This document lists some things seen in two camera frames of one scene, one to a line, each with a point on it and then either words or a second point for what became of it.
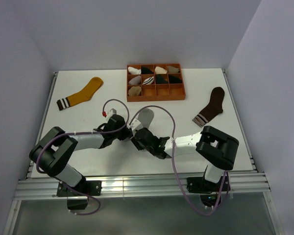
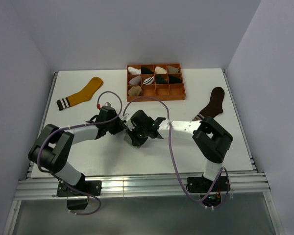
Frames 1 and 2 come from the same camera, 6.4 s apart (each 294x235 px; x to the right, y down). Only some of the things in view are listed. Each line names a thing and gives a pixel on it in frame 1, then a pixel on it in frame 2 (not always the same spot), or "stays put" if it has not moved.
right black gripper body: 139,147 → 138,134
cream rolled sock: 160,70 stays put
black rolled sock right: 174,80 stays put
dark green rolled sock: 160,80 stays put
